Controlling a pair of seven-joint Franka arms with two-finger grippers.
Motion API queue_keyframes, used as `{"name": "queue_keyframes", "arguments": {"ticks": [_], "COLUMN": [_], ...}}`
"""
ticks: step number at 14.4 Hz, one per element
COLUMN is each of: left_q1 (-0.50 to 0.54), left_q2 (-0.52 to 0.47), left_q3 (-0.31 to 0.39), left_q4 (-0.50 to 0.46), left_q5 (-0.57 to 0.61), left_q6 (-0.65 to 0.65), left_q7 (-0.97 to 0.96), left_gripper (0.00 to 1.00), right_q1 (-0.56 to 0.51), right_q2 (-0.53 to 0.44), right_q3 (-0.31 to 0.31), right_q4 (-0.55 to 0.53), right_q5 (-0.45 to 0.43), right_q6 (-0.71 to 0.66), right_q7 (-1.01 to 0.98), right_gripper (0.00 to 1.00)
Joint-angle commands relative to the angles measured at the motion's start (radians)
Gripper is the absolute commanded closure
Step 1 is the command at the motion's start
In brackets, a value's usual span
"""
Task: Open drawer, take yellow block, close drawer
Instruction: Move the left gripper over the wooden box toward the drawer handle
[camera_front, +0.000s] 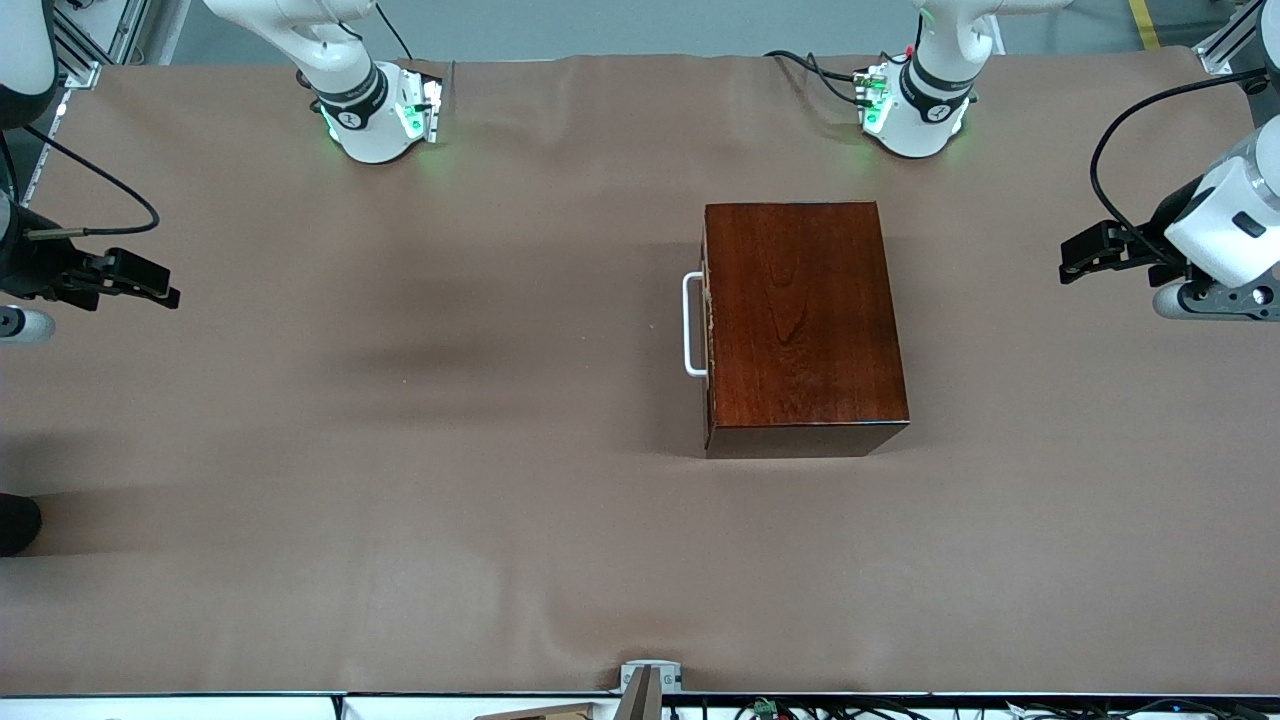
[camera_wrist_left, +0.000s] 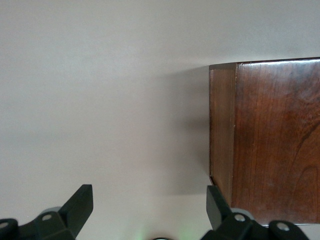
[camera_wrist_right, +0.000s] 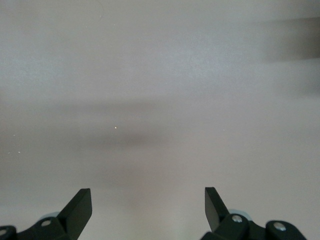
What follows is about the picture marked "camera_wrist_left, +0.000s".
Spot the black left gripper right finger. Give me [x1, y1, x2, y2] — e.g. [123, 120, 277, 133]
[199, 185, 313, 240]

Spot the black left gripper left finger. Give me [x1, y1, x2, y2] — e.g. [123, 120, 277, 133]
[0, 184, 95, 240]

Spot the dark brown wooden cabinet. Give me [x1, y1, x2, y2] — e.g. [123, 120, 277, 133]
[208, 57, 320, 226]

